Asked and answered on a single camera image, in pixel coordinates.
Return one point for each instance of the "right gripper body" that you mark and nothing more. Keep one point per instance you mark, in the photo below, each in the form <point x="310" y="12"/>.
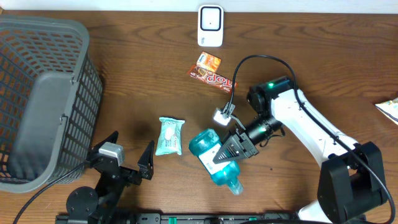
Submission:
<point x="250" y="149"/>

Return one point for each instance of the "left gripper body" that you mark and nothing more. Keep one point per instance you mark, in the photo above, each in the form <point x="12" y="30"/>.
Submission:
<point x="125" y="176"/>

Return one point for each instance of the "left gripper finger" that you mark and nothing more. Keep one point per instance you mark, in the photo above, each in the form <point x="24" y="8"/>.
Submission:
<point x="146" y="162"/>
<point x="112" y="138"/>

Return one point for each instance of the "blue mouthwash bottle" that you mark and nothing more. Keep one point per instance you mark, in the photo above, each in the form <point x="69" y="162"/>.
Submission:
<point x="205" y="146"/>

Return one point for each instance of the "light blue tissue pack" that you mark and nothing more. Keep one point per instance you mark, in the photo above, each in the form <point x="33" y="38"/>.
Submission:
<point x="170" y="141"/>

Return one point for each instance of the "red chocolate bar wrapper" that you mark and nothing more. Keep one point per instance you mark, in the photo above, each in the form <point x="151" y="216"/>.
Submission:
<point x="211" y="78"/>

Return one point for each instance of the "small orange snack box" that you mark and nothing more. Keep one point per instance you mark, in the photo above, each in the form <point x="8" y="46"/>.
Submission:
<point x="208" y="62"/>

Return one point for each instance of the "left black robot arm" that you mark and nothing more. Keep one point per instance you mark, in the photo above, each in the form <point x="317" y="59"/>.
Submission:
<point x="100" y="204"/>

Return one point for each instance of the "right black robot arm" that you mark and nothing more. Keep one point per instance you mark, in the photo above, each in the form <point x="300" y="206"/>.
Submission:
<point x="352" y="175"/>

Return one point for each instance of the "grey plastic shopping basket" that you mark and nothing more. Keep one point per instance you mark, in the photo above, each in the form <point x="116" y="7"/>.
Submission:
<point x="50" y="98"/>

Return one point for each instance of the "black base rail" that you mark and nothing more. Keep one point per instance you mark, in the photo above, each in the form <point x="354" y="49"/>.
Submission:
<point x="143" y="218"/>

